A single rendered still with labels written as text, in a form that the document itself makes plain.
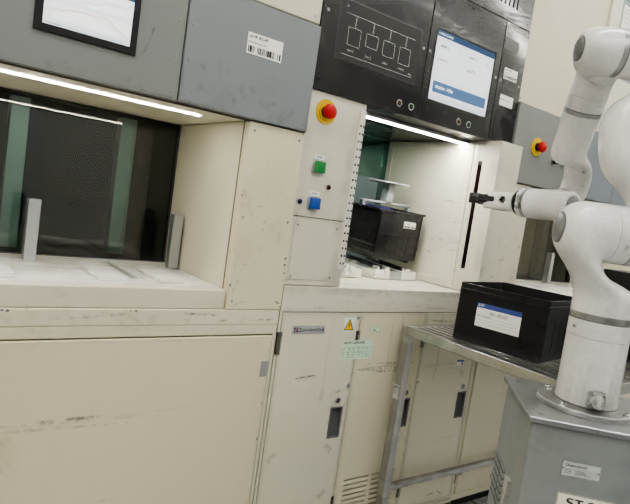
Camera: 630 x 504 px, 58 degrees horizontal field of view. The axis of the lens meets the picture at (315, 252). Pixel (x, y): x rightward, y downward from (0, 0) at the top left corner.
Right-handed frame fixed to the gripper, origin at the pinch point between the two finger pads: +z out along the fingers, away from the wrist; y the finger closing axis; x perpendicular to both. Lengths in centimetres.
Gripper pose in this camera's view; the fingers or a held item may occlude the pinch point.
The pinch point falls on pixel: (479, 198)
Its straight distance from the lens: 183.5
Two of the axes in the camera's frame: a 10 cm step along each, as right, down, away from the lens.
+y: 8.3, 0.8, 5.5
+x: 1.4, -9.9, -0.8
